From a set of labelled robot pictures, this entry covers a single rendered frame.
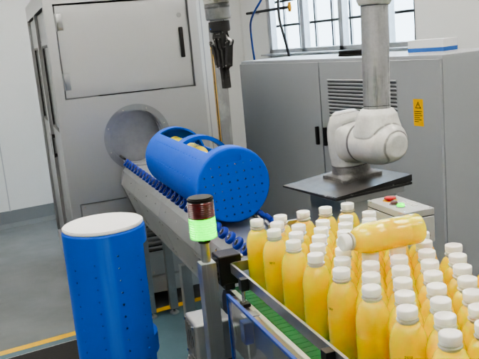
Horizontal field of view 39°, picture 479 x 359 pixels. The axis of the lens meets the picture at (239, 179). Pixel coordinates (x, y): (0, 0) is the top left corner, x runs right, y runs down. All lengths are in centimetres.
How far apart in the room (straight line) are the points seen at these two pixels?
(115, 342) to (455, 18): 336
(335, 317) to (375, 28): 133
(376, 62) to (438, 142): 123
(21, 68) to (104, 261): 495
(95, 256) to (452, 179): 211
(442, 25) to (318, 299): 359
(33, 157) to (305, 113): 338
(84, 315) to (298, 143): 272
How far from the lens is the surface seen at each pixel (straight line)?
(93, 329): 241
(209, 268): 164
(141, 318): 241
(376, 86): 257
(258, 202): 256
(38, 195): 724
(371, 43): 257
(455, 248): 164
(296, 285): 173
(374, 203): 209
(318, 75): 450
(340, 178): 275
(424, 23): 514
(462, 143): 380
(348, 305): 151
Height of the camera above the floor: 161
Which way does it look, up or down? 11 degrees down
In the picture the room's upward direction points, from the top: 5 degrees counter-clockwise
